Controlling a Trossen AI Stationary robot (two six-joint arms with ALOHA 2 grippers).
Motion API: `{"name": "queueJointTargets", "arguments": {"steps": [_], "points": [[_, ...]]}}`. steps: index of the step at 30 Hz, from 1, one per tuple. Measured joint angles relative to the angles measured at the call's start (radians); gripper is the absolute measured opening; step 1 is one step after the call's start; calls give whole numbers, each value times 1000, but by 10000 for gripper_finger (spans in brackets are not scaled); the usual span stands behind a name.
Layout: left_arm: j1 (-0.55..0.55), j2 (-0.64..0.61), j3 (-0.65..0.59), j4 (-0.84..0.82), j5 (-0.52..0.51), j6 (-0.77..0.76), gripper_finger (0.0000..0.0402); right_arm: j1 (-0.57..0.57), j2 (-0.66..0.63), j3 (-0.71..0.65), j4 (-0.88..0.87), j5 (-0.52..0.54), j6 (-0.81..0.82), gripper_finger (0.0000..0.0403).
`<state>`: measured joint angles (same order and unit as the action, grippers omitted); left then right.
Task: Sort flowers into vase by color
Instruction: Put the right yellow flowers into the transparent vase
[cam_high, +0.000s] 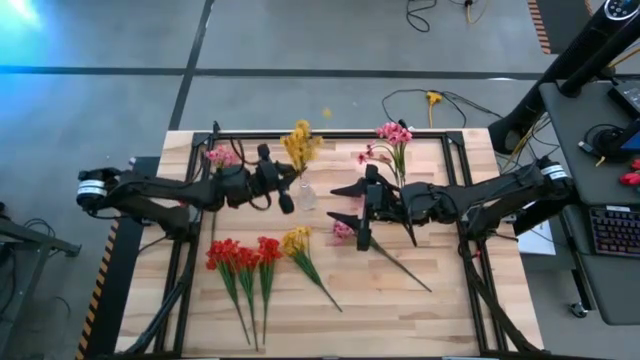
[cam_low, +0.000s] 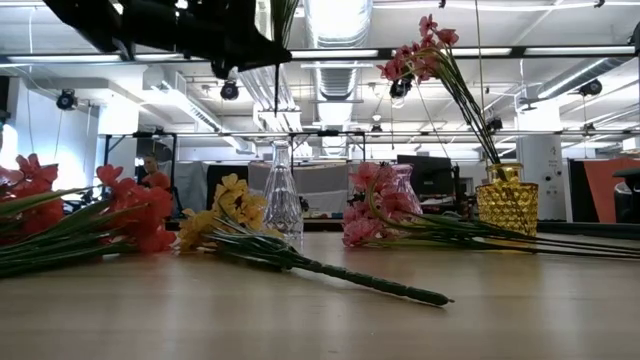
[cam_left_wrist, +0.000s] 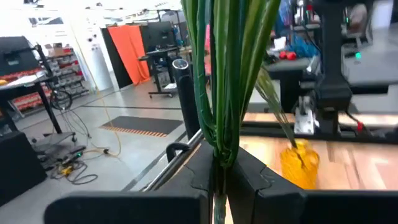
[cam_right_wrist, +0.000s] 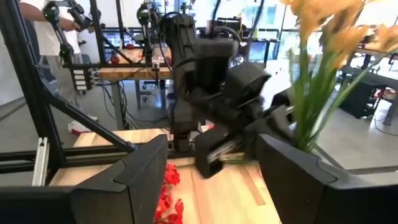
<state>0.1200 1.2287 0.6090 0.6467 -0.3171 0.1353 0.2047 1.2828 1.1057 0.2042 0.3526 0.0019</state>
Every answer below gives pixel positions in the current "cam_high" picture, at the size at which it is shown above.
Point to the white paper sheet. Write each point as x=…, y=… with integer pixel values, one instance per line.
x=537, y=242

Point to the black laptop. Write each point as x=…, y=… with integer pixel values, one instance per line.
x=627, y=97

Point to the black backlit keyboard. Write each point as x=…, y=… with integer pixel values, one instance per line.
x=617, y=231

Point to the yellow power plug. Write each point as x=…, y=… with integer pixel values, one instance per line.
x=433, y=97

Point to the black hazard-striped platform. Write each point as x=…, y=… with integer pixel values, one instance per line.
x=117, y=300

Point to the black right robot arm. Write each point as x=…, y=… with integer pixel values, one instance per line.
x=500, y=192

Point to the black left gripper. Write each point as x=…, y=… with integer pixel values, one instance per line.
x=272, y=180

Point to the black tower fan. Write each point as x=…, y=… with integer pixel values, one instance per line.
x=575, y=61

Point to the dark hazard-striped floor mat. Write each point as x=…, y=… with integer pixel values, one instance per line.
x=565, y=25

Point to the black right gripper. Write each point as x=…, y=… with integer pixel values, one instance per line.
x=372, y=200

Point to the black caster wheel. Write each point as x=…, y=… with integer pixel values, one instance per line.
x=579, y=310

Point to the red plastic object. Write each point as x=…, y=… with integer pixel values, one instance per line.
x=631, y=179
x=636, y=164

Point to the clear ribbed glass vase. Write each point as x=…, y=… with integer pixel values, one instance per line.
x=306, y=197

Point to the grey metal side table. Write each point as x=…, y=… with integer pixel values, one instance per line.
x=30, y=240

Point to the red artificial flower stem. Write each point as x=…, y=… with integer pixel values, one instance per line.
x=269, y=250
x=248, y=257
x=222, y=252

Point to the blue lit screen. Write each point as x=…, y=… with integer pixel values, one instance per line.
x=632, y=137

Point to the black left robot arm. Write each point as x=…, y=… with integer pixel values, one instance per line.
x=150, y=190

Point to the grey side desk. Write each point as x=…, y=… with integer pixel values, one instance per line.
x=575, y=125

